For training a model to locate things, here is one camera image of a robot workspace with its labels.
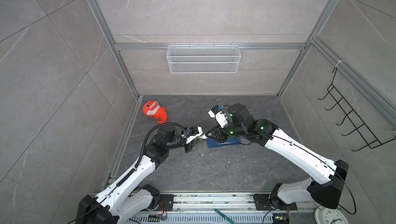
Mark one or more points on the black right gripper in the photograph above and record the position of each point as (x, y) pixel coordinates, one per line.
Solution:
(219, 136)

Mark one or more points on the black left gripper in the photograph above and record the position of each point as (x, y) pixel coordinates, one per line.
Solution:
(189, 145)

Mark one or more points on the white glue stick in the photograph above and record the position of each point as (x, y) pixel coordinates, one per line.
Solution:
(203, 137)

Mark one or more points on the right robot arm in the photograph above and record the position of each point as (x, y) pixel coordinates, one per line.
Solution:
(326, 179)

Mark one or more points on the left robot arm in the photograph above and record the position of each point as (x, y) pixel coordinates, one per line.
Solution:
(117, 203)

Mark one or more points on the red plush toy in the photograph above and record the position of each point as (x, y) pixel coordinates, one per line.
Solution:
(153, 109)

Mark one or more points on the white analog clock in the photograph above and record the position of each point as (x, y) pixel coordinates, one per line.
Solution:
(325, 215)

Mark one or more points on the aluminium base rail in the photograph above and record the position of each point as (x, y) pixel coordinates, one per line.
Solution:
(241, 207)

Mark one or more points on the white wire basket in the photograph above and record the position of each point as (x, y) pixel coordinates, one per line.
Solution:
(203, 59)

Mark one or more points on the black wire hook rack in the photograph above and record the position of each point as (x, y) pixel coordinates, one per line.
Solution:
(353, 117)

